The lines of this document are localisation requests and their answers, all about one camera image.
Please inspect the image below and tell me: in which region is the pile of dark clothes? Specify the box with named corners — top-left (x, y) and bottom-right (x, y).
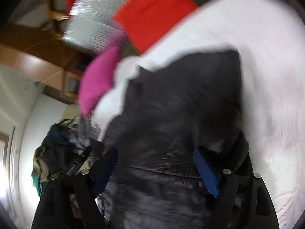
top-left (31, 116), bottom-right (103, 197)

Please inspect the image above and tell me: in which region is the wooden chair frame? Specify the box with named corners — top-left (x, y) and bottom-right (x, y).
top-left (47, 0), bottom-right (70, 41)

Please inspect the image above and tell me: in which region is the magenta pillow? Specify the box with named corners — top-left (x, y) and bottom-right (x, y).
top-left (78, 44), bottom-right (121, 117)

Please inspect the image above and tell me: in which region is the white bedspread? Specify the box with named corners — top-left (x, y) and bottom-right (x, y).
top-left (93, 0), bottom-right (304, 228)

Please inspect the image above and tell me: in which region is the red pillow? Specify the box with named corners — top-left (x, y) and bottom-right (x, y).
top-left (113, 0), bottom-right (198, 54)

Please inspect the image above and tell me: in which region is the silver insulation foil sheet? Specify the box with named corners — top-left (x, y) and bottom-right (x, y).
top-left (63, 0), bottom-right (127, 55)

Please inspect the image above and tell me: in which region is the wooden wardrobe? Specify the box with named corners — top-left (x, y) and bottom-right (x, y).
top-left (1, 24), bottom-right (83, 104)

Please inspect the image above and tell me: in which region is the black quilted puffer jacket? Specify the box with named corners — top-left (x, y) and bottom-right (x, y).
top-left (98, 50), bottom-right (252, 228)

